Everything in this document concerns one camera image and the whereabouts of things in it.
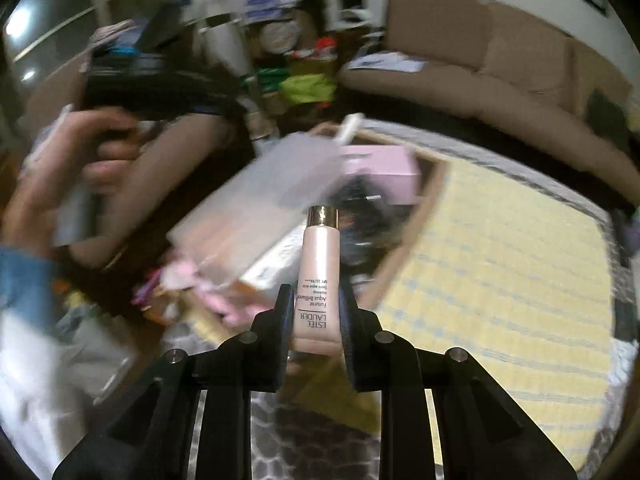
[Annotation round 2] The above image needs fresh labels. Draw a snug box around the orange and white carton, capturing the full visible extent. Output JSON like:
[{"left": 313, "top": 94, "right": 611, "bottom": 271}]
[{"left": 200, "top": 230, "right": 306, "bottom": 321}]

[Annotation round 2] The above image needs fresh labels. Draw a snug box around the pink tissue box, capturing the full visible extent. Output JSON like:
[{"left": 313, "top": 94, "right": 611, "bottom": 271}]
[{"left": 340, "top": 145, "right": 421, "bottom": 206}]

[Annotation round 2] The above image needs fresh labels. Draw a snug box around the clear plastic sheet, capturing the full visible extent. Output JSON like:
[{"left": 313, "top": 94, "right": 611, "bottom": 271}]
[{"left": 167, "top": 132, "right": 346, "bottom": 286}]

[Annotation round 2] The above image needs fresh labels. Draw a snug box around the pink cosmetic tube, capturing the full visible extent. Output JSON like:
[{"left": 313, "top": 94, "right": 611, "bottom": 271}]
[{"left": 290, "top": 205, "right": 342, "bottom": 353}]

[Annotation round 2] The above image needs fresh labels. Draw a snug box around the yellow plaid cloth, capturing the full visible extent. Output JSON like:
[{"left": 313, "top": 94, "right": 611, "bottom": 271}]
[{"left": 350, "top": 157, "right": 618, "bottom": 466}]

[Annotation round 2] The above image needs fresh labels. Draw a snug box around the clear jar with black contents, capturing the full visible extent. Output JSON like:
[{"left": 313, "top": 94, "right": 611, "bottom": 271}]
[{"left": 330, "top": 180, "right": 411, "bottom": 266}]

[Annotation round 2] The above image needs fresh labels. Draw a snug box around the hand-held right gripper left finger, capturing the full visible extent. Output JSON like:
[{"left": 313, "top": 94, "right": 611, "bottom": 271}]
[{"left": 52, "top": 284, "right": 296, "bottom": 480}]

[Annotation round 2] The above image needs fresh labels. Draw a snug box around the brown cardboard box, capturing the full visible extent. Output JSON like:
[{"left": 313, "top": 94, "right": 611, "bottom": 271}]
[{"left": 165, "top": 125, "right": 448, "bottom": 436}]

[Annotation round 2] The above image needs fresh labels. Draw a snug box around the stack of purple packets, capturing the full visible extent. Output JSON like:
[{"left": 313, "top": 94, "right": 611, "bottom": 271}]
[{"left": 245, "top": 0, "right": 301, "bottom": 23}]

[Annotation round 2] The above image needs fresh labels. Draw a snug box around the paper sheet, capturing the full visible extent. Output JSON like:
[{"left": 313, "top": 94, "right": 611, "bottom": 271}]
[{"left": 347, "top": 51, "right": 428, "bottom": 73}]

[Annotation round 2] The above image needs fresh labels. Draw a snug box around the green bag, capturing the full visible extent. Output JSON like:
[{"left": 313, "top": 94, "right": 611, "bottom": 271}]
[{"left": 280, "top": 72, "right": 341, "bottom": 106}]

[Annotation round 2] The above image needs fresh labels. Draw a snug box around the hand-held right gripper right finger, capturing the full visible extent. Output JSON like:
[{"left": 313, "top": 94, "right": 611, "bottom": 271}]
[{"left": 337, "top": 285, "right": 591, "bottom": 480}]

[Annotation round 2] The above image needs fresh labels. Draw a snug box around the brown sofa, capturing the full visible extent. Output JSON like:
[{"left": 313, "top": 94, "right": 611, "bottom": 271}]
[{"left": 337, "top": 0, "right": 636, "bottom": 211}]

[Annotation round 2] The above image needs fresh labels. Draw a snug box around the person's left hand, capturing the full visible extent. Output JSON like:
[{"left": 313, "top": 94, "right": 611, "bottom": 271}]
[{"left": 10, "top": 105, "right": 146, "bottom": 261}]

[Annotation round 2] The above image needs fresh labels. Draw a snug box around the round tin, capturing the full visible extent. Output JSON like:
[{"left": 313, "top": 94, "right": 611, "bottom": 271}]
[{"left": 261, "top": 20, "right": 301, "bottom": 53}]

